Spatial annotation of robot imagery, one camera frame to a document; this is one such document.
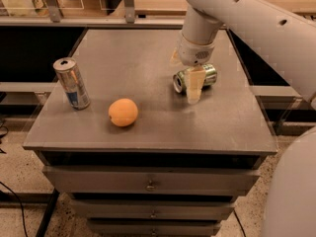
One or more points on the metal railing frame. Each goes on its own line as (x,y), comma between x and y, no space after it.
(116,12)

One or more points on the orange fruit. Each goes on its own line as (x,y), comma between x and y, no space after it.
(123,112)

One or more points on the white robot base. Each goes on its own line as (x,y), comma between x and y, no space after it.
(291,204)

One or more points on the green soda can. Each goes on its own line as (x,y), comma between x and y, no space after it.
(180,85)

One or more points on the silver blue energy drink can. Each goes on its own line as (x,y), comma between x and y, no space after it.
(70,78)

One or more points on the top drawer with knob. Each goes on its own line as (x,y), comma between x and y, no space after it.
(157,181)

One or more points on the middle drawer with knob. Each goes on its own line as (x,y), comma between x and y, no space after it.
(137,209)

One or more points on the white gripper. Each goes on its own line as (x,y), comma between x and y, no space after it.
(195,54)

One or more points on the drawer with knob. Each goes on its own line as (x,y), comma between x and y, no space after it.
(157,181)
(154,228)
(137,209)

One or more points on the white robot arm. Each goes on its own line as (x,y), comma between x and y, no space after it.
(285,41)

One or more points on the grey drawer cabinet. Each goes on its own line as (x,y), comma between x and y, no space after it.
(224,130)

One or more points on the bottom drawer with knob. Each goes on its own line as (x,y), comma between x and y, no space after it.
(154,228)

